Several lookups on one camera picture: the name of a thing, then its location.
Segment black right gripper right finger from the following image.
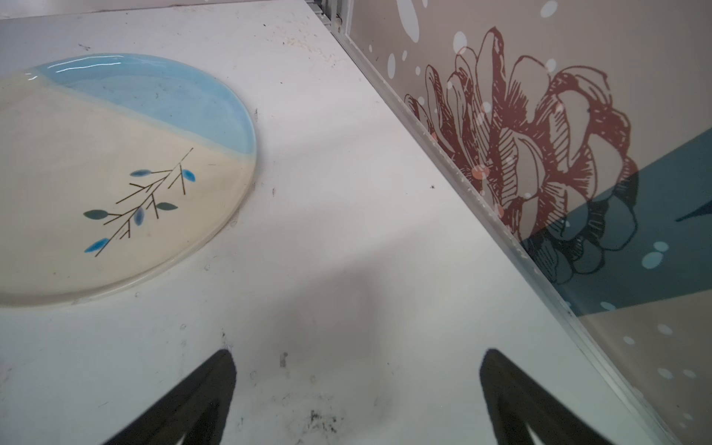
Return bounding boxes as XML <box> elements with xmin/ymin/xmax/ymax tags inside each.
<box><xmin>479</xmin><ymin>349</ymin><xmax>611</xmax><ymax>445</ymax></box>

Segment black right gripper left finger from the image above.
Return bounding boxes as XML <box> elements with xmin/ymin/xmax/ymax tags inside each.
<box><xmin>107</xmin><ymin>350</ymin><xmax>237</xmax><ymax>444</ymax></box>

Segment cream and blue plate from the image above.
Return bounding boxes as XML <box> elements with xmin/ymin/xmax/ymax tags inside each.
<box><xmin>1</xmin><ymin>54</ymin><xmax>258</xmax><ymax>306</ymax></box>

